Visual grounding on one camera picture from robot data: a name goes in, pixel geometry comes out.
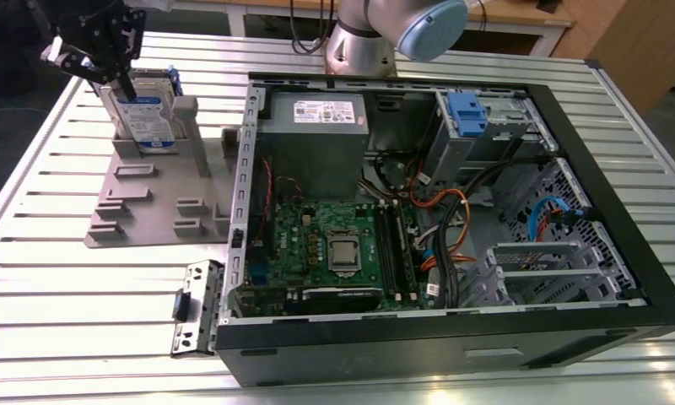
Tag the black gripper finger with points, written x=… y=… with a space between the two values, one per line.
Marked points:
x=76 y=63
x=124 y=42

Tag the hard disk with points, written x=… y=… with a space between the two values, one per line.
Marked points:
x=145 y=122

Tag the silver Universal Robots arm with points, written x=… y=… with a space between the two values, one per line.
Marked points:
x=353 y=46

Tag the metal disk bay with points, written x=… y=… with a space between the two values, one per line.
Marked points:
x=546 y=276

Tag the grey parts rack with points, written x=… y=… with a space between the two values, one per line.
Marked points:
x=157 y=202

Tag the grey power supply unit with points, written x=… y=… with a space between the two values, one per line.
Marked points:
x=309 y=160

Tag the green motherboard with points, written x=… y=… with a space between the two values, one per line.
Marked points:
x=292 y=236

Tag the blue plastic drive latch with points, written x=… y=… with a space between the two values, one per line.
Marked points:
x=464 y=114

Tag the silver CPU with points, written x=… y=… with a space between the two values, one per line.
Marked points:
x=345 y=254

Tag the metal drive cage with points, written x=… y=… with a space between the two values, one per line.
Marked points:
x=455 y=156

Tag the black RAM slot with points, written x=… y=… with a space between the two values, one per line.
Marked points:
x=406 y=253
x=383 y=244

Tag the wooden desk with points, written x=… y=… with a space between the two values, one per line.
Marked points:
x=518 y=17

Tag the black graphics card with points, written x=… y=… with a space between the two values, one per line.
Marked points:
x=337 y=297

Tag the black open PC case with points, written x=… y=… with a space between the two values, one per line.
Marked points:
x=371 y=350

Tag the wooden cabinet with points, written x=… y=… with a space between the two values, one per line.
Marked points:
x=635 y=46

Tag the metal bracket with blue connector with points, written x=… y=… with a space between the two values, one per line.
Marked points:
x=199 y=295

